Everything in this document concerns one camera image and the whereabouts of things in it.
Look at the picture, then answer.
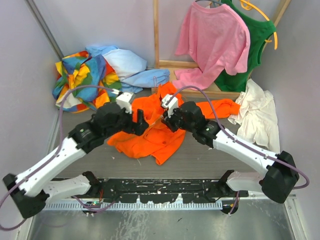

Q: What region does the green tank top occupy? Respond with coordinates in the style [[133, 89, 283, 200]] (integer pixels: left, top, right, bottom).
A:
[[214, 0, 276, 93]]

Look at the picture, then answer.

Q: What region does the aluminium rail frame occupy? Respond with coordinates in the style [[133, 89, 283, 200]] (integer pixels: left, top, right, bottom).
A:
[[14, 178, 308, 240]]

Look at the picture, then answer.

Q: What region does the wooden clothes rack frame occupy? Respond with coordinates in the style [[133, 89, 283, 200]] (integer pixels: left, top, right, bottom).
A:
[[153, 0, 291, 101]]

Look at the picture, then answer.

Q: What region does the yellow clothes hanger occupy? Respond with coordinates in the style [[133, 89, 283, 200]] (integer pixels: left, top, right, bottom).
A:
[[239, 0, 279, 50]]

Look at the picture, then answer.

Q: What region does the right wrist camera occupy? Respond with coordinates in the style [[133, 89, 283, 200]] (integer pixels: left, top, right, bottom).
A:
[[161, 94, 179, 118]]

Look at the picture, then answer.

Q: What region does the light blue shirt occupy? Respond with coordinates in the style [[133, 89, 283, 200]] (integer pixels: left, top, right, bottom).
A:
[[85, 45, 170, 93]]

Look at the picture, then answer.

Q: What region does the orange zip jacket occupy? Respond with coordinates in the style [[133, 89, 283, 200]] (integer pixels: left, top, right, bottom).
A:
[[106, 76, 241, 166]]

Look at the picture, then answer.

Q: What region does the pink t-shirt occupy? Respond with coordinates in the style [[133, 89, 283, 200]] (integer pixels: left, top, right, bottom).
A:
[[173, 2, 251, 90]]

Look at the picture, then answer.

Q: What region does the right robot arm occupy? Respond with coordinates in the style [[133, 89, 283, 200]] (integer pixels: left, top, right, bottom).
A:
[[161, 99, 300, 204]]

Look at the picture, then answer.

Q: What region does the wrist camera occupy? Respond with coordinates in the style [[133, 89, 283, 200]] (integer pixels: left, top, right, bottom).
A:
[[115, 92, 135, 114], [161, 94, 179, 118]]

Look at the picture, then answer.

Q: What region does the multicolour crumpled cloth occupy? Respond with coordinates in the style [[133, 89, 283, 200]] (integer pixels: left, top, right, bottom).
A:
[[52, 51, 122, 113]]

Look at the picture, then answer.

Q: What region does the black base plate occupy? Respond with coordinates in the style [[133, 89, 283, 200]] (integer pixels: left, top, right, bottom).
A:
[[71, 177, 250, 205]]

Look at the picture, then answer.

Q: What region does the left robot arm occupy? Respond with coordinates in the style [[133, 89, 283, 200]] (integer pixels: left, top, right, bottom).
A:
[[3, 102, 149, 219]]

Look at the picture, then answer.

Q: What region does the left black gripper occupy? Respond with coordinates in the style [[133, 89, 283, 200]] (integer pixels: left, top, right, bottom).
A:
[[104, 105, 148, 139]]

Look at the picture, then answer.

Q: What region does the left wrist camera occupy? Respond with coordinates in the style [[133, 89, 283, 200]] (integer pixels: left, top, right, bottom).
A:
[[115, 92, 135, 114]]

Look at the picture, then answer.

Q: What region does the white crumpled shirt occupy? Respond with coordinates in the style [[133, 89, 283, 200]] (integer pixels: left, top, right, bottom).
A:
[[228, 78, 281, 154]]

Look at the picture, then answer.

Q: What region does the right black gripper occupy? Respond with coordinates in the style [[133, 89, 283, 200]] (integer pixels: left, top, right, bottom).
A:
[[162, 105, 196, 133]]

